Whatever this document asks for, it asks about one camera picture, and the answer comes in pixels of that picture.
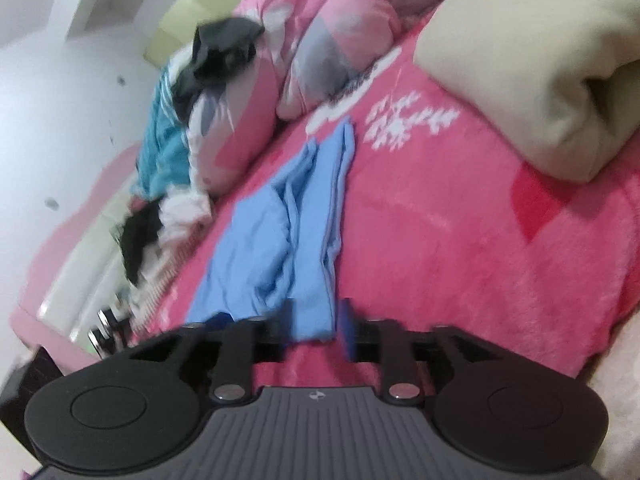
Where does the white fluffy garment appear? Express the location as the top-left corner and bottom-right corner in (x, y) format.
(585, 305), (640, 480)

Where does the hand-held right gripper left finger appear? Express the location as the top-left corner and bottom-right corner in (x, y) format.
(127, 300), (296, 403)

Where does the pink checked garment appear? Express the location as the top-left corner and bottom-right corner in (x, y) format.
(132, 237), (202, 322)

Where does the cream wardrobe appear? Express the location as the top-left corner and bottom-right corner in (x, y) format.
(145, 0), (274, 69)

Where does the teal striped duvet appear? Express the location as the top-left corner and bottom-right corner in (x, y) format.
(131, 57), (194, 199)

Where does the dark grey T-shirt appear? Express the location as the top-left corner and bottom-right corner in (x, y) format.
(172, 17), (267, 122)

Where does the white and pink headboard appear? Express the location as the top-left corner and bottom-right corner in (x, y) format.
(10, 142), (147, 362)

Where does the folded beige blanket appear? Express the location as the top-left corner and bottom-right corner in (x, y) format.
(414, 0), (640, 185)

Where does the light blue T-shirt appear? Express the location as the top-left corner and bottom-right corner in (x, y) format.
(185, 116), (357, 342)

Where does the black garment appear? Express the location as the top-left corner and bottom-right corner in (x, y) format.
(120, 205), (164, 284)

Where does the pink and white duvet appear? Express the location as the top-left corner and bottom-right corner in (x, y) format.
(187, 0), (464, 197)

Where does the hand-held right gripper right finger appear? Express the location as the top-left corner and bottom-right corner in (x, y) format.
(336, 299), (501, 405)

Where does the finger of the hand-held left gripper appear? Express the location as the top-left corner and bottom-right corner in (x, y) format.
(202, 311), (236, 332)

